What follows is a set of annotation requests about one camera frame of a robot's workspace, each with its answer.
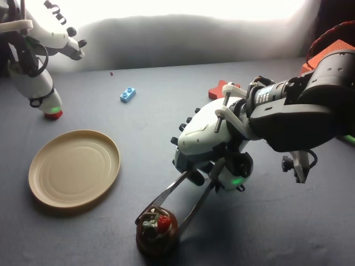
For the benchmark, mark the light blue toy brick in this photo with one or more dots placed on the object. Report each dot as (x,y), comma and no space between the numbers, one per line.
(127,95)

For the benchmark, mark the orange foam block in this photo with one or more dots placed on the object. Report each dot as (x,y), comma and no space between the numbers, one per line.
(339,45)

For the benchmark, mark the grey table cloth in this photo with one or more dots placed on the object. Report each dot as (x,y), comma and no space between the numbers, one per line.
(263,227)

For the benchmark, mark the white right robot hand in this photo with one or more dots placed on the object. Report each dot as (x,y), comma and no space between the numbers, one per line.
(202,135)

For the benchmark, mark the red toy brick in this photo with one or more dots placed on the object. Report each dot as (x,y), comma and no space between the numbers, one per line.
(54,115)

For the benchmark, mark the red star block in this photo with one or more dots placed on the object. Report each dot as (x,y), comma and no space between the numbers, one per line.
(217,91)

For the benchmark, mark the chocolate toy cake with strawberry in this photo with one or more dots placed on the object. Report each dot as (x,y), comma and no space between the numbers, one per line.
(155,241)

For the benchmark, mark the beige round plate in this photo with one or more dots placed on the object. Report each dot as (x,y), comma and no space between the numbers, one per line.
(75,169)

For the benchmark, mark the white backdrop sheet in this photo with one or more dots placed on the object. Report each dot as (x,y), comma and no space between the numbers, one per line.
(166,36)

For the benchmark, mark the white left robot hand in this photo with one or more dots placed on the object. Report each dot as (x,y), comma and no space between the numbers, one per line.
(36,83)

